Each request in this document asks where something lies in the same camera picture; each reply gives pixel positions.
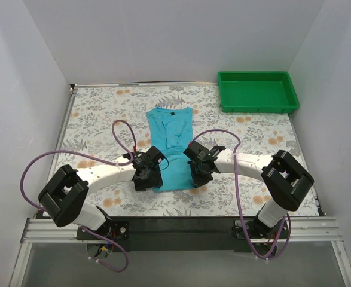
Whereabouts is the turquoise t shirt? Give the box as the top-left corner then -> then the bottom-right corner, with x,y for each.
146,107 -> 194,193

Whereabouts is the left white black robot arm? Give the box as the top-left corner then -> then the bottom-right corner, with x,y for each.
38,146 -> 166,239

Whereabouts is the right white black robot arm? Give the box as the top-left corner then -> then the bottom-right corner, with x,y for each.
184,141 -> 314,238

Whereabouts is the floral patterned table cloth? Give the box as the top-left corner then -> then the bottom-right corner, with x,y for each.
54,84 -> 303,217

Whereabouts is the green plastic tray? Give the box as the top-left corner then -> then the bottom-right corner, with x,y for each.
218,71 -> 300,114

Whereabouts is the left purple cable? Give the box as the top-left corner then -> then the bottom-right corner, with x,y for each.
19,119 -> 140,273

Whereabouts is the purple cable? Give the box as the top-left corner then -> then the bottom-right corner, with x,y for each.
190,129 -> 291,261
19,119 -> 140,273

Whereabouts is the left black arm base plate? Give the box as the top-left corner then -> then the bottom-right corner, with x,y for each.
76,220 -> 130,240

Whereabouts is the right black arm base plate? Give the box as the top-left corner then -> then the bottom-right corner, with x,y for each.
232,219 -> 289,240

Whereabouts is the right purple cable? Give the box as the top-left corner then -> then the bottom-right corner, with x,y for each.
190,129 -> 291,261

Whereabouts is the aluminium frame rail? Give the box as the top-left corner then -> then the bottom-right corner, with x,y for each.
10,216 -> 351,286

